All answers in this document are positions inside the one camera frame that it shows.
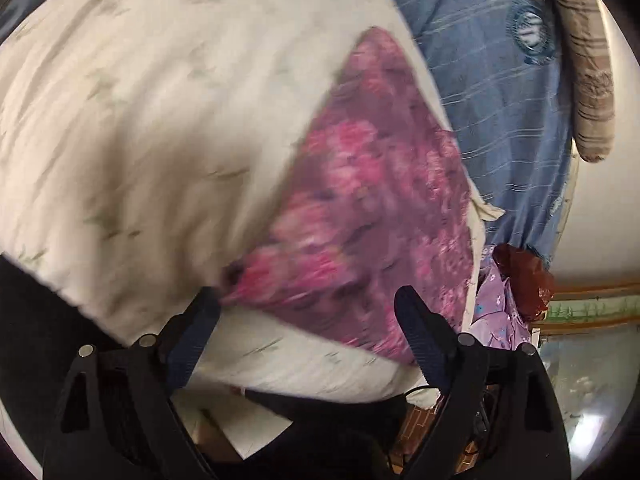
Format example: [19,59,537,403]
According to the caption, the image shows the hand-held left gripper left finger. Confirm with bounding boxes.
[42,286,223,480]

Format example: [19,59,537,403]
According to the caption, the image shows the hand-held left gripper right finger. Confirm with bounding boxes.
[394,285,573,480]

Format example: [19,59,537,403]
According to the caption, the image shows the purple floral garment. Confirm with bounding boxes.
[220,27,476,367]

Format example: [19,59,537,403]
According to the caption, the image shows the light purple floral cloth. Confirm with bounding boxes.
[462,255,540,355]

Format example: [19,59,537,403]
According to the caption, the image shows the red plastic bag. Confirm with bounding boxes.
[492,244,557,322]

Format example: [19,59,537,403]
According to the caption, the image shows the dark cloth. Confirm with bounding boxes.
[0,250,408,480]

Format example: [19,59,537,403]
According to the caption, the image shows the white leaf-print bedsheet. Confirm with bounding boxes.
[0,0,506,461]

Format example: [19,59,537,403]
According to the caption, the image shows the blue plaid blanket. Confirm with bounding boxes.
[360,0,576,268]

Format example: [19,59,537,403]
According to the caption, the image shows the brown striped cloth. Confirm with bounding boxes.
[537,0,616,163]

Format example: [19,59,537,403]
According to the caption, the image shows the grey striped cloth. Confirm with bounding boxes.
[0,0,101,43]

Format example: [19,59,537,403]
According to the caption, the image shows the black cable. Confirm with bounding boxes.
[404,384,498,463]

